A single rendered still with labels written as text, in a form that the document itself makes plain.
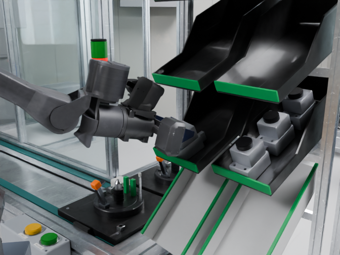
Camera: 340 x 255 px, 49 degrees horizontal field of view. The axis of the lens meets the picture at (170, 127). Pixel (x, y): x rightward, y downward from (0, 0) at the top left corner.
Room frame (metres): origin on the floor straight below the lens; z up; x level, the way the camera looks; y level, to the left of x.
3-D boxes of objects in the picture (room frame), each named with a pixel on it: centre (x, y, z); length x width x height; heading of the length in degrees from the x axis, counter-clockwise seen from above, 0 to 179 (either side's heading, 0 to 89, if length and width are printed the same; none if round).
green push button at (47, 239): (0.79, 0.29, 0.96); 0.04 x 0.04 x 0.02
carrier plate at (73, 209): (0.95, 0.14, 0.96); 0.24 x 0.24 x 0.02; 51
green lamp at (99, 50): (1.16, 0.22, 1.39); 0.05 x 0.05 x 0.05
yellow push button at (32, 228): (0.84, 0.35, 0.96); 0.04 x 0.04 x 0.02
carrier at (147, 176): (1.15, -0.02, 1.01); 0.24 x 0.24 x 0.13; 51
